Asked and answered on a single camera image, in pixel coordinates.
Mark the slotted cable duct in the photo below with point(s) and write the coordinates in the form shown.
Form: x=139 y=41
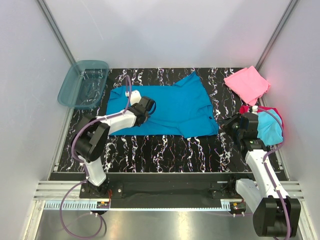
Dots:
x=223 y=205

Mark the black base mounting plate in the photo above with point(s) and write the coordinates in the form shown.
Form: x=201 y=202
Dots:
x=167 y=190

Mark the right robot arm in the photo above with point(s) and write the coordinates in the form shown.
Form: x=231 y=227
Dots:
x=275 y=213

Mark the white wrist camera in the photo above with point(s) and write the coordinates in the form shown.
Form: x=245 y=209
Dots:
x=254 y=109
x=133 y=96

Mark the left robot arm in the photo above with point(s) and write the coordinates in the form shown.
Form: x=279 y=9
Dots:
x=91 y=137

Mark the teal plastic bin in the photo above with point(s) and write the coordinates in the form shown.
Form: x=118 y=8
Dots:
x=84 y=84

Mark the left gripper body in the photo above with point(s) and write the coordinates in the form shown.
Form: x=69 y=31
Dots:
x=133 y=106

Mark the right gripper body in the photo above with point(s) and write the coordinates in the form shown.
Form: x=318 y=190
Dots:
x=239 y=132

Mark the pink folded t-shirt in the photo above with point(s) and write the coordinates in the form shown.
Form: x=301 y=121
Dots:
x=248 y=84

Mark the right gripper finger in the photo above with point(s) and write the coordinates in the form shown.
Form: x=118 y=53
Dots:
x=230 y=120
x=228 y=129

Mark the magenta folded t-shirt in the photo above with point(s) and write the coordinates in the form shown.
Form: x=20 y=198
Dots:
x=246 y=108

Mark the corner frame post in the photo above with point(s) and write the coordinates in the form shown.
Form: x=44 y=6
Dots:
x=55 y=29
x=276 y=33

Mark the left corner frame post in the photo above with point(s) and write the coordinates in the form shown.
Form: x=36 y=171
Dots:
x=55 y=29

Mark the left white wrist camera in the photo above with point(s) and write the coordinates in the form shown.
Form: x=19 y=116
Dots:
x=133 y=96

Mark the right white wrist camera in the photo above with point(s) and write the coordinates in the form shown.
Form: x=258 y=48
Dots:
x=254 y=109

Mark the light blue folded t-shirt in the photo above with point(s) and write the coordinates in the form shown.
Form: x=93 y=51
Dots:
x=269 y=130

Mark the right corner frame post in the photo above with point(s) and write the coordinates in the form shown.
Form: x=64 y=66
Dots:
x=276 y=33

